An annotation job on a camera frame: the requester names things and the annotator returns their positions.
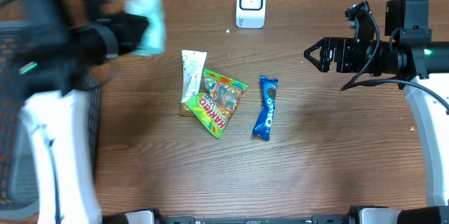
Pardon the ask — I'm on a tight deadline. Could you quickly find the white barcode scanner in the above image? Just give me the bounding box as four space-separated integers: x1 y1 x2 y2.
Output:
236 0 267 29

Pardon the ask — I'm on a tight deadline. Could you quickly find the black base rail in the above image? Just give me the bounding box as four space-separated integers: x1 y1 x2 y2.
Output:
155 214 355 224

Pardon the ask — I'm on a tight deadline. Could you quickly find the light green wipes packet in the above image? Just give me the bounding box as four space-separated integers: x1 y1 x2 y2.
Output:
125 0 166 57

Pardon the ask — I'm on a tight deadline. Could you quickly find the white tube with gold cap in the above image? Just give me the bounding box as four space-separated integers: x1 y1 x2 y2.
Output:
180 50 207 117

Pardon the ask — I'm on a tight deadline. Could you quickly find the green Haribo candy bag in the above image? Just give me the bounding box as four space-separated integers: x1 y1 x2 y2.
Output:
187 69 248 139

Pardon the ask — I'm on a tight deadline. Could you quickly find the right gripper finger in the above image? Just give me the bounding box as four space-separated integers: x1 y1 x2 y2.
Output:
304 37 330 58
304 55 330 72

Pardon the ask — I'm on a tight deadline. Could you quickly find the blue Oreo cookie pack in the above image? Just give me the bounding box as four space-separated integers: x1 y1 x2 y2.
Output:
253 76 278 140

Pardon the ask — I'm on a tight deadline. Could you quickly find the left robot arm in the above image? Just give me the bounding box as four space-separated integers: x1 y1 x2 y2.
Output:
1 0 165 223

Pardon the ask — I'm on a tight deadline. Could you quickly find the grey plastic basket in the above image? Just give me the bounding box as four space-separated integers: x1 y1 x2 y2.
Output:
1 20 101 220

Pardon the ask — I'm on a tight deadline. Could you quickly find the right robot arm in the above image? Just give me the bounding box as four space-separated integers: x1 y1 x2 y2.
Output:
304 0 448 224

